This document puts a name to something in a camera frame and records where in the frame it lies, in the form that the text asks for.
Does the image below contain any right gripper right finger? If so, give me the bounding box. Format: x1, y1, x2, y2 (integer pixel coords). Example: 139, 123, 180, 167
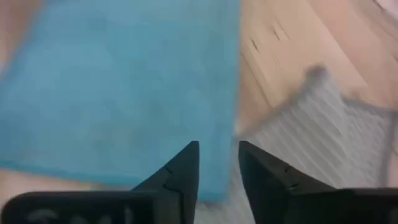
238, 140, 337, 224

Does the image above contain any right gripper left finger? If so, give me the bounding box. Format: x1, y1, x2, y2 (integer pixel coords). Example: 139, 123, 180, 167
130, 140, 200, 224

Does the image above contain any grey waffle microfiber towel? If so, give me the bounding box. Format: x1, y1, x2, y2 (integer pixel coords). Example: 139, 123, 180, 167
192, 65, 398, 224

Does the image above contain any bright blue microfiber towel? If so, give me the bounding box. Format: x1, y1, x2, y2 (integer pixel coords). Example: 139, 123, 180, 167
0, 0, 242, 203

